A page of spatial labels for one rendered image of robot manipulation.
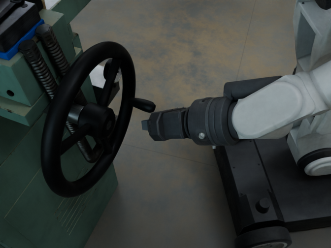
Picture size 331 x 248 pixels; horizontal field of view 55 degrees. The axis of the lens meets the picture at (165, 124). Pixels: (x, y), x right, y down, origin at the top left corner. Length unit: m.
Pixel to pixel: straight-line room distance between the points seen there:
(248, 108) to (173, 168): 0.98
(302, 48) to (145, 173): 0.85
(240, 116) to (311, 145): 0.69
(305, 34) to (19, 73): 0.67
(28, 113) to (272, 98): 0.38
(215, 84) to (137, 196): 0.77
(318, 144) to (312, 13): 0.51
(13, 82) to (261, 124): 0.38
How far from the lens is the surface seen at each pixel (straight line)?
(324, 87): 0.50
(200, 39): 2.06
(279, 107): 0.49
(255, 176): 1.27
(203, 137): 0.56
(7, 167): 0.74
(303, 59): 0.94
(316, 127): 0.99
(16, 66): 0.51
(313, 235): 1.45
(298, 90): 0.49
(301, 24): 0.86
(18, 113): 0.57
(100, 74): 0.95
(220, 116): 0.53
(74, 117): 0.60
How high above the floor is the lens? 1.27
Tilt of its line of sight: 53 degrees down
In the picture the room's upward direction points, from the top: straight up
